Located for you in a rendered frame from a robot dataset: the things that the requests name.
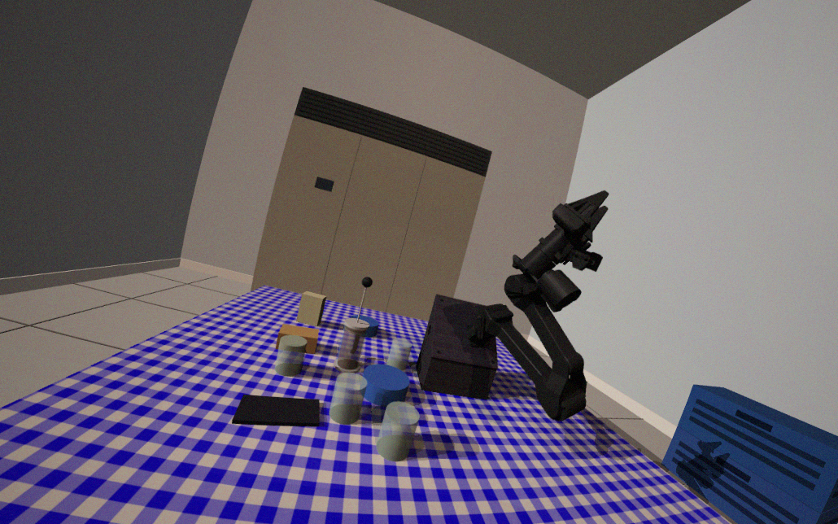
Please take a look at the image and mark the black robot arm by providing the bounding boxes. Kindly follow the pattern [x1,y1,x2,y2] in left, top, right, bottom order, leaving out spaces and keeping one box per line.
[466,240,603,421]

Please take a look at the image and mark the tan rectangular block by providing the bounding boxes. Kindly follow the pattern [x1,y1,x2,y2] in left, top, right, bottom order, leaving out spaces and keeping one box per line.
[276,324,319,354]

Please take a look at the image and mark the black flat rectangular pad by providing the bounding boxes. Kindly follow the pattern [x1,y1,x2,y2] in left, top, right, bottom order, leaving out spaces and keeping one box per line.
[232,395,320,427]

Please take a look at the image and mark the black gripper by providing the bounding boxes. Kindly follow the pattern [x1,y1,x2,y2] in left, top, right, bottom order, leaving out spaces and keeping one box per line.
[537,190,609,265]

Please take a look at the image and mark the beige cube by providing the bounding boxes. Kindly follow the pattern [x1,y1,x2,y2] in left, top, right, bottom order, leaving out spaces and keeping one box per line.
[296,291,326,326]

